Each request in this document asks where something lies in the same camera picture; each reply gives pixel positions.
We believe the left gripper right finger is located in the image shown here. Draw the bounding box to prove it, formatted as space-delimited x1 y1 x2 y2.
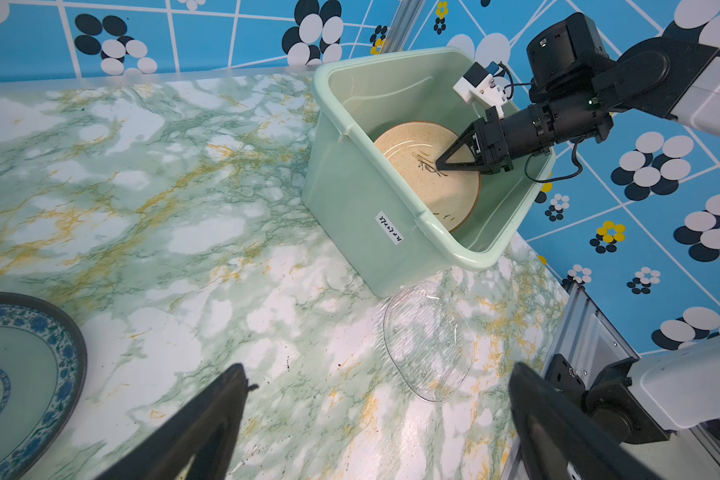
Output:
508 362 658 480

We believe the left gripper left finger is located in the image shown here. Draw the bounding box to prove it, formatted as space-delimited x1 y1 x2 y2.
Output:
99 364 258 479

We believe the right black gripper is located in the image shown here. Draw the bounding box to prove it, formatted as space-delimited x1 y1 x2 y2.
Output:
435 107 513 175

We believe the beige bamboo print plate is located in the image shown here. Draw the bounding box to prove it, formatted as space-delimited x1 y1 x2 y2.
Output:
375 121 481 232

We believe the light green plastic bin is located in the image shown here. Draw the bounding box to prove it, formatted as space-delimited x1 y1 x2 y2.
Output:
302 48 555 296

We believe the blue patterned small plate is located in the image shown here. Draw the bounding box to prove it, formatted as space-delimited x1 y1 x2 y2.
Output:
0 292 87 479

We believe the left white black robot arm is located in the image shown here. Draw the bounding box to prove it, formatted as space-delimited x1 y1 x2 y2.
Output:
101 335 720 479

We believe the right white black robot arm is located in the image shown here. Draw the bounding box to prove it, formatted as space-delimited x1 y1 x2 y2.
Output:
435 13 720 175

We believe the clear glass plate right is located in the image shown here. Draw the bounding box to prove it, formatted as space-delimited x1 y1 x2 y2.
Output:
382 281 474 403

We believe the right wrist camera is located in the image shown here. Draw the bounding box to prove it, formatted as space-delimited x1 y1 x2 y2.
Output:
453 62 509 119

